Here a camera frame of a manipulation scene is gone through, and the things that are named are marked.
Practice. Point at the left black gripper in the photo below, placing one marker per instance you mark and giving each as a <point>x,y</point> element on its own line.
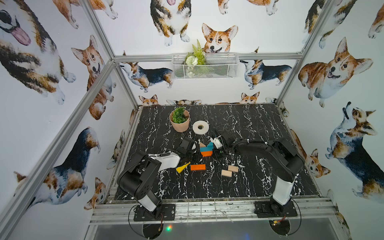
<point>188,144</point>

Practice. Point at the blue rectangular block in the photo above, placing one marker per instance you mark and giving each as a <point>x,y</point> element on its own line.
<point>206,149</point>

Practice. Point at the orange rectangular block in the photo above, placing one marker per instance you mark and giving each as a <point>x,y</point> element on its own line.
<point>201,167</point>
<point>207,153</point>

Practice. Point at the yellow rectangular block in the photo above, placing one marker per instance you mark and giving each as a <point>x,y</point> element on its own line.
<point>182,168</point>

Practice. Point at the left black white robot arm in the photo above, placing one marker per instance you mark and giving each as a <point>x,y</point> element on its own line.
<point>140,173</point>

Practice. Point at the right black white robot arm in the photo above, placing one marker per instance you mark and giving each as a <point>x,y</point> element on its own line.
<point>286,163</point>

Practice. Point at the white tape roll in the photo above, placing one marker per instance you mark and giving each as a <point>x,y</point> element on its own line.
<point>200,127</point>

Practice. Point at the terracotta pot with green plant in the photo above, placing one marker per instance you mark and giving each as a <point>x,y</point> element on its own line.
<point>180,119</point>

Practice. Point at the green fern with white flower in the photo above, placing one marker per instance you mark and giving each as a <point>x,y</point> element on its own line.
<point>195,62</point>

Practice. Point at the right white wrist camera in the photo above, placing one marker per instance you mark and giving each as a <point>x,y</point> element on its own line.
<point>216,142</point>

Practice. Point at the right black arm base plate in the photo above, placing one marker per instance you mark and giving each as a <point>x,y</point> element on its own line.
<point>272,209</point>

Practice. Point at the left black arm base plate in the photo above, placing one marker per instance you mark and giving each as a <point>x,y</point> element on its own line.
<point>165,212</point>

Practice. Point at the white wire wall basket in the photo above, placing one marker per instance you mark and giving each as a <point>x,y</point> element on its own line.
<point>220,66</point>

